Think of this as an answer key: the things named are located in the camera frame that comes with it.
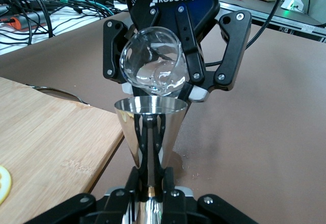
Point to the clear glass cup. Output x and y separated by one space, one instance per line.
152 63

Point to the lemon slice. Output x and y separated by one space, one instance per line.
5 185

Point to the brown table cover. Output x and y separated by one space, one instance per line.
254 132

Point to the steel jigger measuring cup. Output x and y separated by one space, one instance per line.
127 132

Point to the wooden cutting board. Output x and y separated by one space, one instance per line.
51 145

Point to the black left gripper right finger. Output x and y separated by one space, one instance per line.
216 208

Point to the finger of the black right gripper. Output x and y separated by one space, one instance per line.
110 51

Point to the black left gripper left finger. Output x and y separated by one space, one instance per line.
76 206

